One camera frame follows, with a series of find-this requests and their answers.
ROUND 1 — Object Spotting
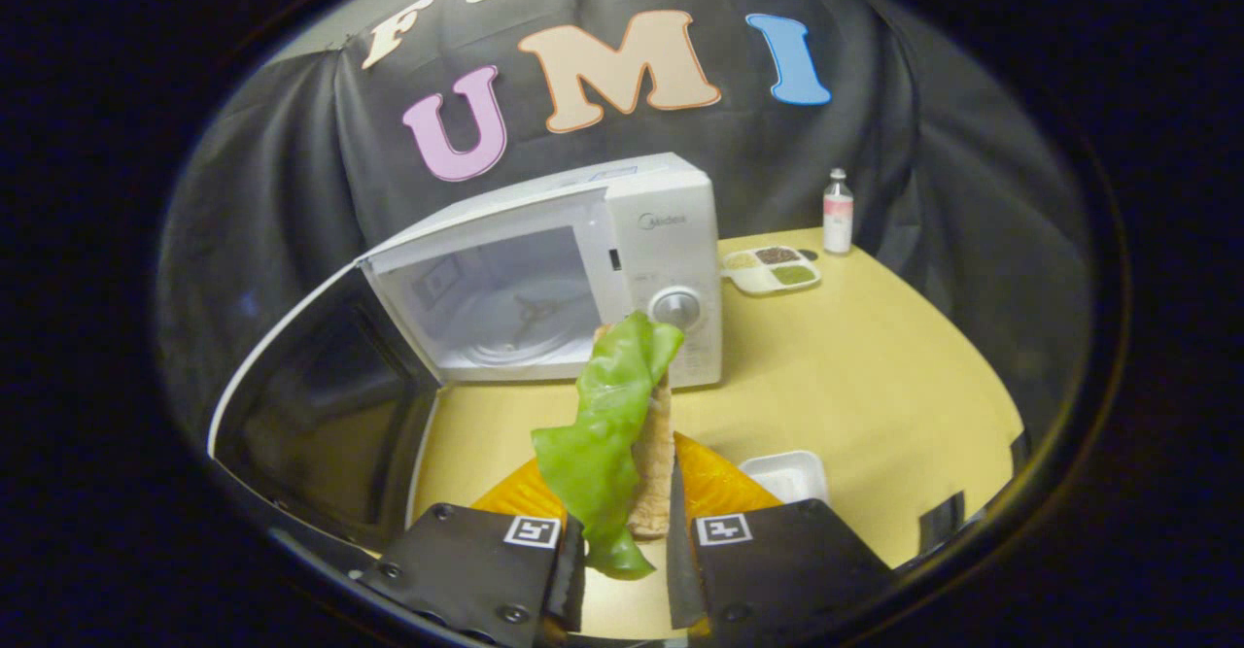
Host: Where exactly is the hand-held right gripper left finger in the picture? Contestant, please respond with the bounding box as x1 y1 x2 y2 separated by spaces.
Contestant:
355 454 589 648

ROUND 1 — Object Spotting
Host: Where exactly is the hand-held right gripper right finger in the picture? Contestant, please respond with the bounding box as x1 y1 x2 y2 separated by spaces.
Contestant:
666 432 895 641

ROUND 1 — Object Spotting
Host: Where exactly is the lettuce sandwich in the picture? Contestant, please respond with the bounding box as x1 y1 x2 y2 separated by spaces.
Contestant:
531 311 686 581

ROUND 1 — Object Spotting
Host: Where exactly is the white microwave oven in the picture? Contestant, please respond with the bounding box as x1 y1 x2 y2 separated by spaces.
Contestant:
207 152 725 552

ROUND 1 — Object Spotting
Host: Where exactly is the small white plastic tray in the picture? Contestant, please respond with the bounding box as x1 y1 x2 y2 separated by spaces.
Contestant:
739 450 830 506

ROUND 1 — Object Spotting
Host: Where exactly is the white divided spice dish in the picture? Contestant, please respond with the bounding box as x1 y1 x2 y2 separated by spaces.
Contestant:
721 245 822 295

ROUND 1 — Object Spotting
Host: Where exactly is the small pink label bottle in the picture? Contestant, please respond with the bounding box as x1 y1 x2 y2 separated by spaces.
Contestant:
822 168 855 256

